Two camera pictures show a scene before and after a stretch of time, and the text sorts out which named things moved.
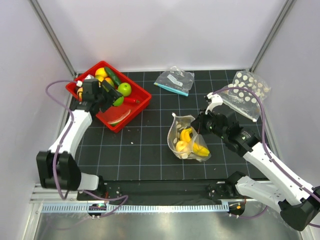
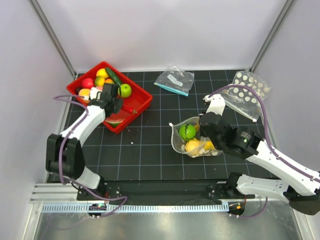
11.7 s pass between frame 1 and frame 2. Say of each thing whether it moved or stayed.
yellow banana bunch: moved
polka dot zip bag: moved
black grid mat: stayed
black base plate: stayed
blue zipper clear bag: stayed
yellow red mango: stayed
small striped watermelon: moved
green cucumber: stayed
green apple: stayed
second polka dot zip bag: stayed
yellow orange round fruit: moved
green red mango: stayed
